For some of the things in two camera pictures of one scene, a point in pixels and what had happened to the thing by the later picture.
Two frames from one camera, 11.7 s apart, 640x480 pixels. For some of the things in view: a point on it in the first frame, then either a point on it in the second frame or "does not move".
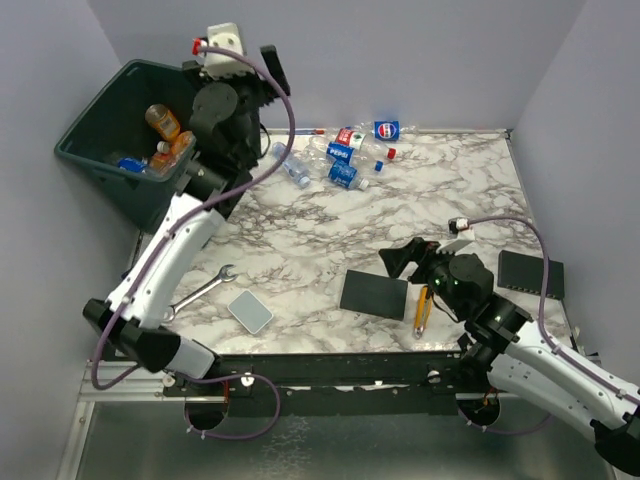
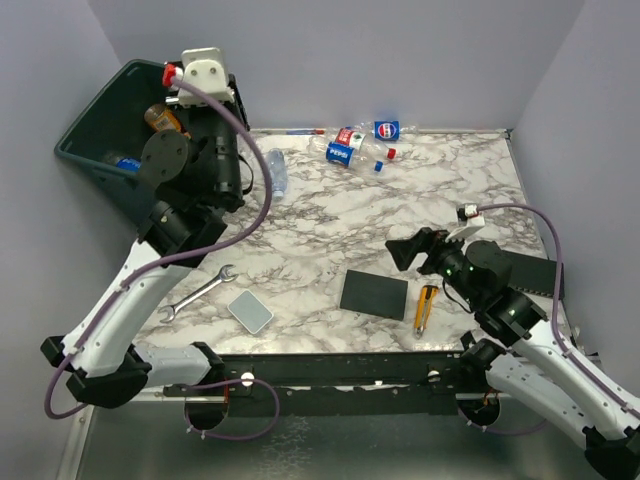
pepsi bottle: [386, 130] does not move
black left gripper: [263, 89] → [189, 113]
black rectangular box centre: [374, 294] does not move
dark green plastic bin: [114, 127] does not move
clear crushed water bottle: [294, 167] → [278, 173]
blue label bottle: [135, 164] does not move
